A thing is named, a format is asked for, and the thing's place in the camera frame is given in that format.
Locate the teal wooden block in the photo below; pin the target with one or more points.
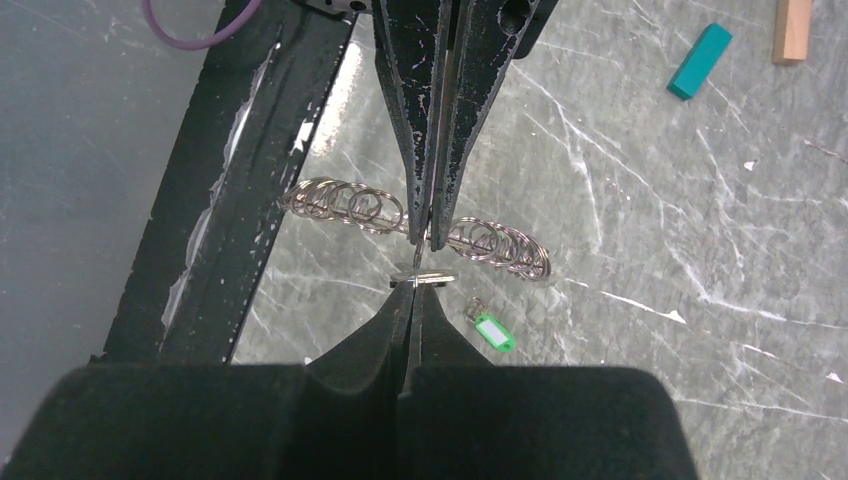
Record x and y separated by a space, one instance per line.
699 61

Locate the green key tag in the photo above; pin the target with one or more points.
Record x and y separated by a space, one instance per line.
494 332

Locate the small metal keyring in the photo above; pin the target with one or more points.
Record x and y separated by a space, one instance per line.
419 249

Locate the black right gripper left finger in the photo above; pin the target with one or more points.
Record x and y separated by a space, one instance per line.
333 418

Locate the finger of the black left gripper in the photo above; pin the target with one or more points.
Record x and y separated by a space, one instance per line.
411 39
483 38

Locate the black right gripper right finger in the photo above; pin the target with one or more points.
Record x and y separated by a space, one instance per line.
461 417

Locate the natural wooden block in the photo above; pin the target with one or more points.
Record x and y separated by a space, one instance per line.
791 32

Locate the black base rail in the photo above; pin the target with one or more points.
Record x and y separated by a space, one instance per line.
242 144

